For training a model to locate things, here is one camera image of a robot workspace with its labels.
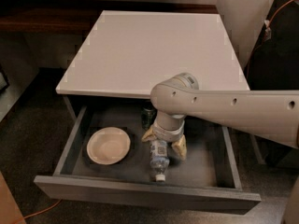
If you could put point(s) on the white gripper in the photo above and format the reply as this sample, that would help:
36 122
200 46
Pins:
168 134

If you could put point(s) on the clear blue plastic bottle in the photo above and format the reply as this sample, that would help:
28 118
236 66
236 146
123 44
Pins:
159 160

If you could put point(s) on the grey top drawer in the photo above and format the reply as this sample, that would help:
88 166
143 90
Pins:
207 181

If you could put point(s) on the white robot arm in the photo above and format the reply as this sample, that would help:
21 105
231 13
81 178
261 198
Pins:
273 115

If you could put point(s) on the grey drawer cabinet white top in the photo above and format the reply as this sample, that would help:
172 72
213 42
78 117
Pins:
126 53

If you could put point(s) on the green can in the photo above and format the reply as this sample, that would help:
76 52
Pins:
148 114

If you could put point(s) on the beige bowl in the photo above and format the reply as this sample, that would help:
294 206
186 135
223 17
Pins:
108 146

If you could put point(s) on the dark wooden shelf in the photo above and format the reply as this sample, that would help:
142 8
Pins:
76 17

